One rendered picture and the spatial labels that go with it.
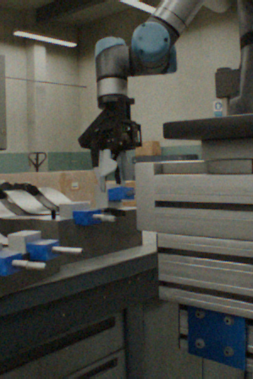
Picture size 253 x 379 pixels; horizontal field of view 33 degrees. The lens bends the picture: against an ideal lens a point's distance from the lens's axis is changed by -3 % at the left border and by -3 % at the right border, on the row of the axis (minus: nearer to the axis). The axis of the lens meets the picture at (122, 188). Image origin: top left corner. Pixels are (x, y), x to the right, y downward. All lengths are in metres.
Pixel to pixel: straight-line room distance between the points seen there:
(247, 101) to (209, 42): 7.95
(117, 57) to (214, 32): 7.42
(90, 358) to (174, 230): 0.49
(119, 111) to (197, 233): 0.51
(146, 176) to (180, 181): 0.05
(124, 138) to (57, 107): 8.94
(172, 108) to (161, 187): 8.12
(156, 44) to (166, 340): 0.73
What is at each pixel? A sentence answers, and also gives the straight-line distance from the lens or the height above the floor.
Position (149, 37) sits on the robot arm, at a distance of 0.89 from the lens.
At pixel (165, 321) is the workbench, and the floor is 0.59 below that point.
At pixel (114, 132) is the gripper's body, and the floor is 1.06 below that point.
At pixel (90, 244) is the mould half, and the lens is 0.92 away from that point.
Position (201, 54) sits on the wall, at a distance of 8.47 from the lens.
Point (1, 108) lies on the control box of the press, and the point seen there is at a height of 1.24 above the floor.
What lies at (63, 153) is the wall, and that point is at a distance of 9.88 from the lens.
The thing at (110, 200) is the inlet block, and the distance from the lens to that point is 0.97.
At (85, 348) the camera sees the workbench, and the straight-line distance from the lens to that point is 0.96.
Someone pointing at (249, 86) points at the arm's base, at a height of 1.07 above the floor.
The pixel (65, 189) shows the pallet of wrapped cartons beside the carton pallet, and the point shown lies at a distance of 4.85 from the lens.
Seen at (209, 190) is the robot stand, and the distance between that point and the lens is 0.52.
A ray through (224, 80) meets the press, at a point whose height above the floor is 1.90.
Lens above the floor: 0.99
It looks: 3 degrees down
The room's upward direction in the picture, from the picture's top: 2 degrees counter-clockwise
